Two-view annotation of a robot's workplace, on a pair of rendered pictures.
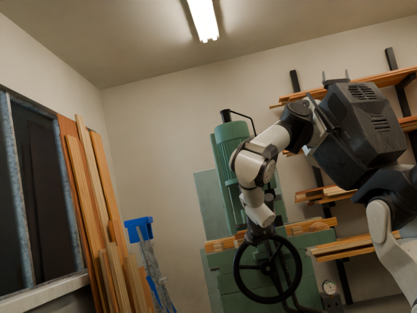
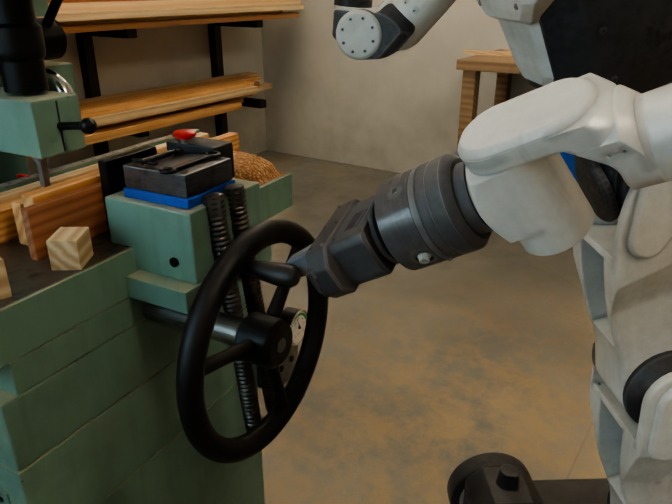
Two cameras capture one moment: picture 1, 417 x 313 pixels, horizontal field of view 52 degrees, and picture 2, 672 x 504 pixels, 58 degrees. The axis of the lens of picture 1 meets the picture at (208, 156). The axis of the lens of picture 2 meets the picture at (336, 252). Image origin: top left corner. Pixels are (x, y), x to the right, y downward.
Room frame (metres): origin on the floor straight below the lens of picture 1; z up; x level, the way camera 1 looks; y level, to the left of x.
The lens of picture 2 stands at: (1.48, 0.36, 1.20)
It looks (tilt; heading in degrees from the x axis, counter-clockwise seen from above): 24 degrees down; 298
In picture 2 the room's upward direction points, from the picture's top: straight up
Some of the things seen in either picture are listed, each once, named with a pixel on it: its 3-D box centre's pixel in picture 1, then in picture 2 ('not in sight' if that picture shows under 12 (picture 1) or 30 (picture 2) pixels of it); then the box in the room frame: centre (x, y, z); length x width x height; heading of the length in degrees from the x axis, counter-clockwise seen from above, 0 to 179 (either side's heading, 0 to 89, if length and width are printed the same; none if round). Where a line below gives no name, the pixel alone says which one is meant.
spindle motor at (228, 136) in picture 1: (236, 154); not in sight; (2.19, -0.14, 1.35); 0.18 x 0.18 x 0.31
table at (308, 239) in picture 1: (270, 247); (143, 242); (2.08, -0.20, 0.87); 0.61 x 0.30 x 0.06; 90
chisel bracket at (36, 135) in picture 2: (250, 216); (25, 126); (2.21, -0.14, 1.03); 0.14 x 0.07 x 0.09; 0
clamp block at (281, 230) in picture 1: (270, 238); (188, 222); (1.99, -0.20, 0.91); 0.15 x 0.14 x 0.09; 90
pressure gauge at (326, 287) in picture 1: (329, 289); (290, 329); (1.98, -0.40, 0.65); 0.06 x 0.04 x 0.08; 90
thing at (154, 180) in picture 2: (267, 222); (186, 166); (1.99, -0.20, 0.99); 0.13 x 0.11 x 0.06; 90
